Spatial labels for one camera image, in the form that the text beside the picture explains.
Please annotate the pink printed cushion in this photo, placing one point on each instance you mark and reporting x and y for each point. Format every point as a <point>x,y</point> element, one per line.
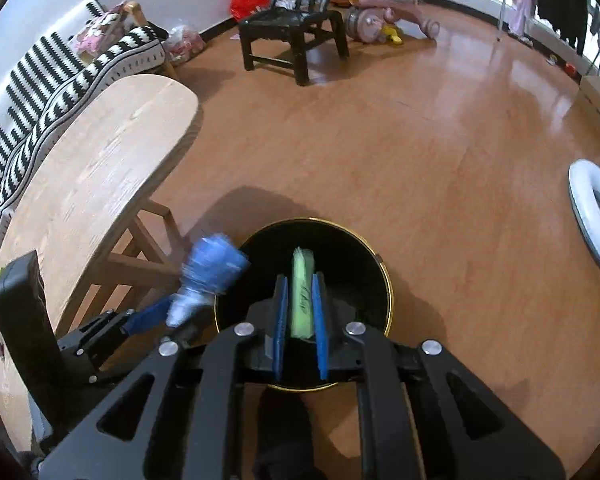
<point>100,30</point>

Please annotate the blue plastic wrapper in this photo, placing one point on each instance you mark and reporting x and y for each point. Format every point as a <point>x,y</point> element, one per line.
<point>210,265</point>

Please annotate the wooden sofa frame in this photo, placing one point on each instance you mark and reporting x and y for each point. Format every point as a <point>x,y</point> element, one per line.
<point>139,12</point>

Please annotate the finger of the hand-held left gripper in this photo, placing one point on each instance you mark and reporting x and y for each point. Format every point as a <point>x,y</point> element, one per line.
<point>147,316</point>

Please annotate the red and clear plastic bag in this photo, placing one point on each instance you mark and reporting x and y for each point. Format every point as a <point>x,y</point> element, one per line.
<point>182,45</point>

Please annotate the pink ride-on toy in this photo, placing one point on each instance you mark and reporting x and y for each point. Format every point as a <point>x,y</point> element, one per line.
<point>375,20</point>

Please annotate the black wooden chair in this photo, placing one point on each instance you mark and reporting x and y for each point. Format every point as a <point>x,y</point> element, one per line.
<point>285,17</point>

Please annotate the black bin with gold rim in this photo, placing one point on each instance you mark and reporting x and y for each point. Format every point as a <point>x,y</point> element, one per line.
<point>350,280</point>

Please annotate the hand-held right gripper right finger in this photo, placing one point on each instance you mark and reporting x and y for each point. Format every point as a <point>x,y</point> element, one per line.
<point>321,330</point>

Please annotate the green snack packet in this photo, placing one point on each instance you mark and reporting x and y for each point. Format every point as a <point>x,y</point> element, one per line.
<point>302,300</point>

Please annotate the black hanging garment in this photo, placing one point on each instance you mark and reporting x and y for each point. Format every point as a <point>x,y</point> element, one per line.
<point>560,0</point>

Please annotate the wooden table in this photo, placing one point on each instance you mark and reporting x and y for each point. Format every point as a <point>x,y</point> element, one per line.
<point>90,160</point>

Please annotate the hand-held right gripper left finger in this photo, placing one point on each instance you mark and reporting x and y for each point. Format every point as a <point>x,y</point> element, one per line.
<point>281,330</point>

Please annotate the yellow toy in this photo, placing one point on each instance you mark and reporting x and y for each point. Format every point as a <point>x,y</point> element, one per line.
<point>394,35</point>

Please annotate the black-white striped sofa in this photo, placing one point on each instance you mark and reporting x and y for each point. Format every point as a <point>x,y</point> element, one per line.
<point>40,90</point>

